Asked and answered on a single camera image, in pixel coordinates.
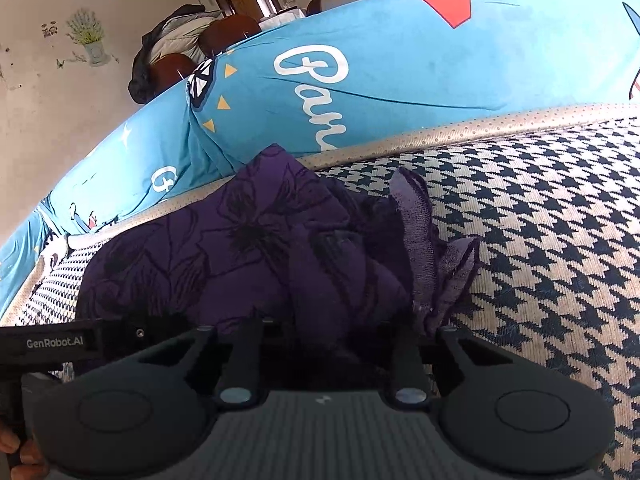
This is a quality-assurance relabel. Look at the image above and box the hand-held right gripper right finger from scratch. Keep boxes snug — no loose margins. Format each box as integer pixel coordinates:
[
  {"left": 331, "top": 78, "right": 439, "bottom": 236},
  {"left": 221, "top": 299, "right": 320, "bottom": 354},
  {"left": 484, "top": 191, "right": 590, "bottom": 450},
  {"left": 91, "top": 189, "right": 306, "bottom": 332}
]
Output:
[{"left": 391, "top": 326, "right": 511, "bottom": 407}]

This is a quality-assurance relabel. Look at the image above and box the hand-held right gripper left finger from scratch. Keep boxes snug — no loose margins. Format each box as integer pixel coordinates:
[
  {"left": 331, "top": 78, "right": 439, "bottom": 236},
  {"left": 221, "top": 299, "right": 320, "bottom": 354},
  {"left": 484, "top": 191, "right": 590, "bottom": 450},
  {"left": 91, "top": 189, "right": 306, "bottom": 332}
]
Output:
[{"left": 137, "top": 319, "right": 265, "bottom": 407}]

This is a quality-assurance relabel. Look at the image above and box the purple floral garment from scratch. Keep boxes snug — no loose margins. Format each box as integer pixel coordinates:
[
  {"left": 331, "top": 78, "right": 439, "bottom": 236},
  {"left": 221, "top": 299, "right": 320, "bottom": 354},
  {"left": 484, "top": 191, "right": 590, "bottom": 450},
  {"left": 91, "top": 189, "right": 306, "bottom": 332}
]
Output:
[{"left": 75, "top": 142, "right": 483, "bottom": 363}]

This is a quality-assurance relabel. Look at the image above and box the person's left hand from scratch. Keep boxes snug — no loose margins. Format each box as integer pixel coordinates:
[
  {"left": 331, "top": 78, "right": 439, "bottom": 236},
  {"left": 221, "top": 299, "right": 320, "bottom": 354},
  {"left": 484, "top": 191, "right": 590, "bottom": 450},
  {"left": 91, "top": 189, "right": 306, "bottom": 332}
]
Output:
[{"left": 0, "top": 429, "right": 49, "bottom": 480}]

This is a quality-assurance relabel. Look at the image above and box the brown wooden chair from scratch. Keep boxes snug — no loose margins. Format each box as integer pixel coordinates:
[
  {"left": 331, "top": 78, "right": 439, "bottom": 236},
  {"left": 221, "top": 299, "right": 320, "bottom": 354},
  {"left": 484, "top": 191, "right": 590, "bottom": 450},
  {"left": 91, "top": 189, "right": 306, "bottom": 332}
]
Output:
[
  {"left": 150, "top": 52, "right": 197, "bottom": 101},
  {"left": 197, "top": 14, "right": 262, "bottom": 58}
]

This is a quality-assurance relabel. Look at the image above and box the blue printed sofa cover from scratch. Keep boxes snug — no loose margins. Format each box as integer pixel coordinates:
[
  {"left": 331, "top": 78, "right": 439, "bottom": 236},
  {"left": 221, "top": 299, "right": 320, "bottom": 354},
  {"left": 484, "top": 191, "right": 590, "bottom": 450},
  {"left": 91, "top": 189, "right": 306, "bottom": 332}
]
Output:
[{"left": 0, "top": 0, "right": 640, "bottom": 318}]

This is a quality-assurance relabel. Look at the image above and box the pile of coats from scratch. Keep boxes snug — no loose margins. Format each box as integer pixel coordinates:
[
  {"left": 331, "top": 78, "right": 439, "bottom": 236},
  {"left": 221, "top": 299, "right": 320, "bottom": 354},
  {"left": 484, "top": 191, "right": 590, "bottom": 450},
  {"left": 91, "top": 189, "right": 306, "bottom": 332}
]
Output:
[{"left": 127, "top": 4, "right": 224, "bottom": 106}]

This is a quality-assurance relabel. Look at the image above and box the table with white cloth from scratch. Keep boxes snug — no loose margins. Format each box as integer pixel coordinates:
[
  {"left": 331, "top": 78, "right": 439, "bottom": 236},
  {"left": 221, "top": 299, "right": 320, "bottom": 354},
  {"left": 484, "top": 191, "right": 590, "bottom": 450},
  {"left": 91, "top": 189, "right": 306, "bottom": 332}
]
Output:
[{"left": 257, "top": 6, "right": 307, "bottom": 32}]

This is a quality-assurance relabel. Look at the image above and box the lavender pot wall sticker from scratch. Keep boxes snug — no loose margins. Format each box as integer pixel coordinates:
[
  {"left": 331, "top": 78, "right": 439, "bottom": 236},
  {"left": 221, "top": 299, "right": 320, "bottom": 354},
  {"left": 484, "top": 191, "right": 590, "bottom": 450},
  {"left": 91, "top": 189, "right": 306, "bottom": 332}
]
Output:
[{"left": 66, "top": 7, "right": 110, "bottom": 67}]

